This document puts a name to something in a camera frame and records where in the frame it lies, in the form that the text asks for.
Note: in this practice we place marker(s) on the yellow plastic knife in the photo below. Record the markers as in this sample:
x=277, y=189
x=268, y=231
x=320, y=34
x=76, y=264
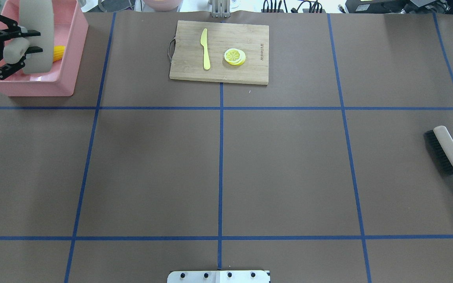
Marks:
x=204, y=44

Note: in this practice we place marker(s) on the yellow toy corn cob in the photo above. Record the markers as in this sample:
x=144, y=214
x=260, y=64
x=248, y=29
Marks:
x=58, y=52

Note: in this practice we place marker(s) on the beige plastic dustpan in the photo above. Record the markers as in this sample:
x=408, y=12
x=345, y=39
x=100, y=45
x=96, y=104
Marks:
x=35, y=41

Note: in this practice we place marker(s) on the yellow lemon slices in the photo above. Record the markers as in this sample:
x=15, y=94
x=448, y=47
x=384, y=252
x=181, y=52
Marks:
x=235, y=57

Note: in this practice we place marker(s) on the bamboo cutting board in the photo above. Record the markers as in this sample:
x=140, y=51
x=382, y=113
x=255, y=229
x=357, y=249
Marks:
x=187, y=59

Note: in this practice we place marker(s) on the pink plastic bin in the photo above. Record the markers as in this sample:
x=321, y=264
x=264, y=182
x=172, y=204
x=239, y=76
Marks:
x=70, y=29

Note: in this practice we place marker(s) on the beige hand brush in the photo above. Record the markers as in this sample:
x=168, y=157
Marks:
x=440, y=142

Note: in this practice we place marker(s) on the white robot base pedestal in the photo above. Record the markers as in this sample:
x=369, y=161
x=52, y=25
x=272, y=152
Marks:
x=219, y=276

